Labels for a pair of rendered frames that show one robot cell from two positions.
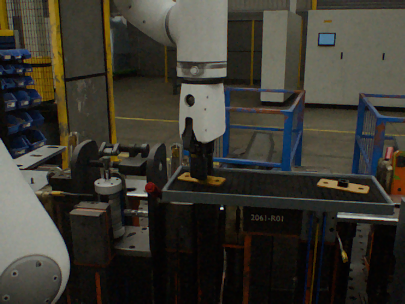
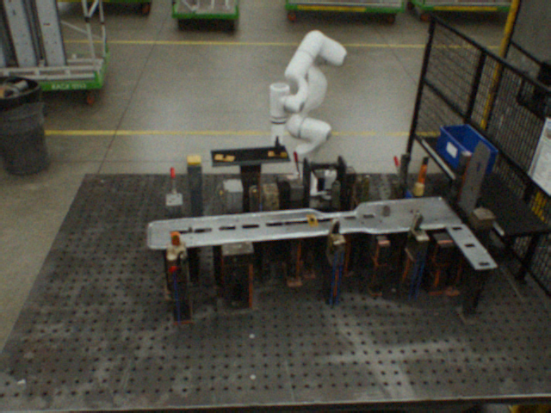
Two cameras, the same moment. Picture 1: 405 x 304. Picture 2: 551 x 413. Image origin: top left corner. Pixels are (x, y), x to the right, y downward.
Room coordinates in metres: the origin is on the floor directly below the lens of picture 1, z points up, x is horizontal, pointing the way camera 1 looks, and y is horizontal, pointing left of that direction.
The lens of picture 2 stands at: (2.73, -0.77, 2.38)
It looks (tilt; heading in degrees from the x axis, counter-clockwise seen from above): 34 degrees down; 159
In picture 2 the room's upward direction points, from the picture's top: 2 degrees clockwise
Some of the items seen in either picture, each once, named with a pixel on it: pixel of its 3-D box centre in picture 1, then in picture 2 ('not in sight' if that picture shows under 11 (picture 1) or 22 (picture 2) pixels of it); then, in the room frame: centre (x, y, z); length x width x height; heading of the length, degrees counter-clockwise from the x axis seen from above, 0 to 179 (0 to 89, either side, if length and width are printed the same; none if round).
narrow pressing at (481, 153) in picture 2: not in sight; (474, 177); (1.15, 0.77, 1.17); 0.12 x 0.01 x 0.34; 171
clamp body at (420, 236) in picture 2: not in sight; (411, 264); (1.29, 0.42, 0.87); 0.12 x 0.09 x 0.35; 171
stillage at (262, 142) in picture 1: (250, 150); not in sight; (3.32, -0.40, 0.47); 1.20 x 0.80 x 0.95; 162
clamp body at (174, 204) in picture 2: not in sight; (176, 231); (0.76, -0.50, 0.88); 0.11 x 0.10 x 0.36; 171
